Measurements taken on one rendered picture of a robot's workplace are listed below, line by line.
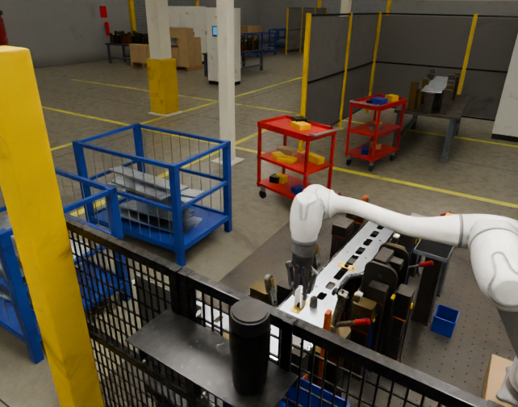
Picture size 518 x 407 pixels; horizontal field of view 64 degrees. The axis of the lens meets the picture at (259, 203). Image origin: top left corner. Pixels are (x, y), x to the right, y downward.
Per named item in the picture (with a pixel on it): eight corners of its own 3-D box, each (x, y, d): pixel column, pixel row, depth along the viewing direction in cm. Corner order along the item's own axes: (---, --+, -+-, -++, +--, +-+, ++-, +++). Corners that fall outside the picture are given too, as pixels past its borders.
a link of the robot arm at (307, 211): (317, 246, 137) (323, 228, 149) (321, 203, 131) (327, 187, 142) (285, 241, 140) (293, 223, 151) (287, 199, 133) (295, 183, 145)
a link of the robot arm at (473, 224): (460, 203, 129) (466, 226, 117) (527, 206, 124) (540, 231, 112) (454, 238, 135) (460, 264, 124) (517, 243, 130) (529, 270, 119)
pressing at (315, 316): (373, 207, 255) (374, 205, 254) (411, 217, 243) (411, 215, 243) (241, 345, 150) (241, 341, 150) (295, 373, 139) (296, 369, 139)
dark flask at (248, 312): (244, 362, 86) (244, 291, 78) (275, 379, 82) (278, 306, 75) (222, 387, 80) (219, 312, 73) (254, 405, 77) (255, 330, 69)
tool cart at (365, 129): (369, 153, 658) (378, 90, 616) (396, 161, 629) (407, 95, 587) (340, 166, 604) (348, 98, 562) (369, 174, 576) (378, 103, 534)
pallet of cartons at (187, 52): (202, 69, 1486) (200, 27, 1428) (188, 71, 1422) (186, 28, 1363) (175, 65, 1536) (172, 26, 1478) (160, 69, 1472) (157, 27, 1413)
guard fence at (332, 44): (365, 111, 926) (377, 11, 840) (370, 111, 920) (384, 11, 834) (294, 152, 660) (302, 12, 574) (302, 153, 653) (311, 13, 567)
